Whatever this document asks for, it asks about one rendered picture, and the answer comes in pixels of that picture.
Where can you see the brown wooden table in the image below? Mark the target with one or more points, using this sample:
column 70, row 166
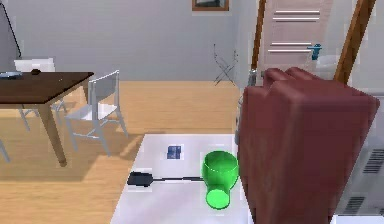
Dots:
column 40, row 87

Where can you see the brown framed picture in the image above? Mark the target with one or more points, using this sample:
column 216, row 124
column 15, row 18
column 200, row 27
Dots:
column 210, row 5

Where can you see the grey plate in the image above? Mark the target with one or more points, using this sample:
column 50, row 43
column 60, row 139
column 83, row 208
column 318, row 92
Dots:
column 10, row 75

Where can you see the white cabinet with vents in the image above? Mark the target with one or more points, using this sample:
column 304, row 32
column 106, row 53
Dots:
column 366, row 176

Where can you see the white chair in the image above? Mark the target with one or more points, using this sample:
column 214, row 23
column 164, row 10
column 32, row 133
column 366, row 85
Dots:
column 33, row 64
column 100, row 111

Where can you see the small black round object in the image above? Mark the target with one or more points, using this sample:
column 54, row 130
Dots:
column 35, row 71

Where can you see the black spatula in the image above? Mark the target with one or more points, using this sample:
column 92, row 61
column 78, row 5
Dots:
column 140, row 179

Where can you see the pale pink room door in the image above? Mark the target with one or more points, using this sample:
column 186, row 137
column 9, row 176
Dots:
column 293, row 31

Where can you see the black floor lamp pole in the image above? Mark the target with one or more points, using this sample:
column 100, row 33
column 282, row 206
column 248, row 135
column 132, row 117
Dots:
column 12, row 31

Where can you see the white table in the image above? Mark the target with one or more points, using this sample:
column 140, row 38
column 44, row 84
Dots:
column 173, row 203

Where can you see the brown door frame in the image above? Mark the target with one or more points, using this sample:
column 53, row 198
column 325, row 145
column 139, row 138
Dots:
column 353, row 40

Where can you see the green glass vase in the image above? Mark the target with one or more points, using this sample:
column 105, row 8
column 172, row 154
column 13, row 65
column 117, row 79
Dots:
column 220, row 171

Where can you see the thin grey folding rack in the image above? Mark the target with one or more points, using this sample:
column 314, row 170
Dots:
column 225, row 68

